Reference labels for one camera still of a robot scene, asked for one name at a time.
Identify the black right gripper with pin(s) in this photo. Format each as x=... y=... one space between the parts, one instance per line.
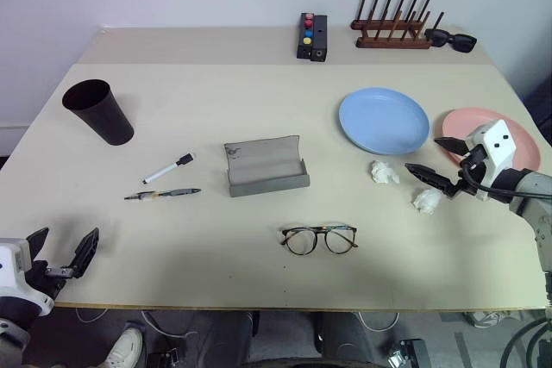
x=473 y=159

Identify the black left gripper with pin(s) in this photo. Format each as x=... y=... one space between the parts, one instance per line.
x=43 y=277

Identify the pink plate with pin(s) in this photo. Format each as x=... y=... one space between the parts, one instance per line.
x=457 y=124

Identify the white tissue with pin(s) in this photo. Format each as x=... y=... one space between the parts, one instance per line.
x=384 y=172
x=427 y=201

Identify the tortoiseshell round eyeglasses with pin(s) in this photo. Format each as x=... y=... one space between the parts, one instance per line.
x=340 y=227

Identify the grey and black ballpoint pen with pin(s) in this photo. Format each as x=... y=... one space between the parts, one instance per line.
x=172 y=192

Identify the white marker with black cap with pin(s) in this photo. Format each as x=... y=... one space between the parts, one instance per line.
x=166 y=169

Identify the grey glasses case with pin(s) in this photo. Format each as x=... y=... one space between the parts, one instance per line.
x=263 y=161

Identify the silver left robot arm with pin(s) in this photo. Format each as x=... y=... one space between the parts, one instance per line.
x=13 y=312

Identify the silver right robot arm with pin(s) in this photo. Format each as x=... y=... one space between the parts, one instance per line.
x=537 y=195

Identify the blue plate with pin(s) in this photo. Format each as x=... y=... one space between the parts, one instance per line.
x=384 y=120

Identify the white sneaker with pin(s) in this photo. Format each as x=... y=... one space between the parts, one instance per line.
x=125 y=348

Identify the black sunglasses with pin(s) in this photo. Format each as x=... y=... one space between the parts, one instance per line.
x=463 y=42

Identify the brown wooden peg rack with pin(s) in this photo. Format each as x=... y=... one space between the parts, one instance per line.
x=388 y=43

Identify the black plastic cup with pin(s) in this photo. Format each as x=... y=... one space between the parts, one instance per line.
x=103 y=118

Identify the white crumpled plastic bag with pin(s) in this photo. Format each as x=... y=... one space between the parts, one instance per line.
x=485 y=319

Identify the black button box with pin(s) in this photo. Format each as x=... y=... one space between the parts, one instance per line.
x=320 y=36

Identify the black box with coloured buttons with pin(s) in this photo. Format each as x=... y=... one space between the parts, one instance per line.
x=305 y=50

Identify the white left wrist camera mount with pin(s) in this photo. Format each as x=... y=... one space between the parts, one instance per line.
x=10 y=266

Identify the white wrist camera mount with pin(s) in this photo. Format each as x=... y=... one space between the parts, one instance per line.
x=10 y=266
x=498 y=144

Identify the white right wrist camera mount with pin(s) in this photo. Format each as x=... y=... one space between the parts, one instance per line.
x=498 y=144

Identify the black metal bracket with clamp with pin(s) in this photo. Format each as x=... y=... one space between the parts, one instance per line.
x=409 y=353

